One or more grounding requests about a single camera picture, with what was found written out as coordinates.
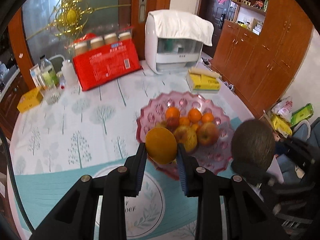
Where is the glass sliding door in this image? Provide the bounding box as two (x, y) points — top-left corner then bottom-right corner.
(8, 0), (170, 89)

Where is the dark avocado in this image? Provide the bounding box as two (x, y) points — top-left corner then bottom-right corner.
(231, 119), (276, 184)

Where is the large orange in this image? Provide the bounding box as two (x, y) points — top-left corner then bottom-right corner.
(145, 127), (177, 165)

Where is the small mandarin orange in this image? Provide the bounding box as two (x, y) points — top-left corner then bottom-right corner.
(201, 112), (214, 124)
(188, 108), (202, 124)
(165, 107), (180, 120)

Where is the yellow speckled pear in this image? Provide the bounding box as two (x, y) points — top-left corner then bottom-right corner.
(173, 126), (197, 153)

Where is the red snack package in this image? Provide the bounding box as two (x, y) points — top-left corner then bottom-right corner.
(72, 31), (140, 91)

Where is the clear drinking glass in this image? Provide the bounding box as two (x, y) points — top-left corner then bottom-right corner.
(40, 84), (60, 105)

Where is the white cloth cover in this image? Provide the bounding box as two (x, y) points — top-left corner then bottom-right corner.
(147, 9), (214, 47)

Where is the pink glass fruit bowl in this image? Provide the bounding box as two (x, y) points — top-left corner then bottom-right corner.
(136, 91), (234, 174)

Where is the tree-patterned tablecloth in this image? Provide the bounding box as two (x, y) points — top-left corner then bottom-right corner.
(7, 60), (256, 240)

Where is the clear plastic bottle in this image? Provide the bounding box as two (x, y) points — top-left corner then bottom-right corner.
(40, 55), (59, 86)

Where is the white countertop appliance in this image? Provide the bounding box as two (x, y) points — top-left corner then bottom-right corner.
(145, 19), (203, 74)

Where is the yellow small box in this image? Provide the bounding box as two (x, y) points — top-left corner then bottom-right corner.
(17, 87), (43, 113)

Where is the gold door ornament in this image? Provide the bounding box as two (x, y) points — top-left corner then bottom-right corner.
(25, 0), (131, 41)

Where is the red apple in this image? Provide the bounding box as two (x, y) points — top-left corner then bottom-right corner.
(196, 122), (219, 146)

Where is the red lychee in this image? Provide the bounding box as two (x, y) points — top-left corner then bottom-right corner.
(166, 117), (180, 131)

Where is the white squeeze bottle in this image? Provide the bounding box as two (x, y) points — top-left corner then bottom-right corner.
(49, 54), (79, 87)

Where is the wooden cabinet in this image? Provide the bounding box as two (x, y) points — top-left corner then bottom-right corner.
(210, 0), (313, 118)

